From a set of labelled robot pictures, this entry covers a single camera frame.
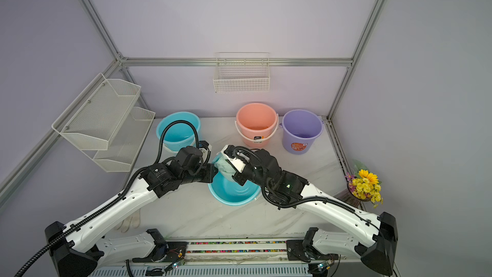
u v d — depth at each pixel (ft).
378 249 1.24
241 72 3.13
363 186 2.13
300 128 3.09
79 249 1.27
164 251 2.23
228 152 1.73
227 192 2.75
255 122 3.16
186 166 1.79
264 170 1.52
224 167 2.22
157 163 1.85
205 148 2.17
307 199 1.50
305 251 2.11
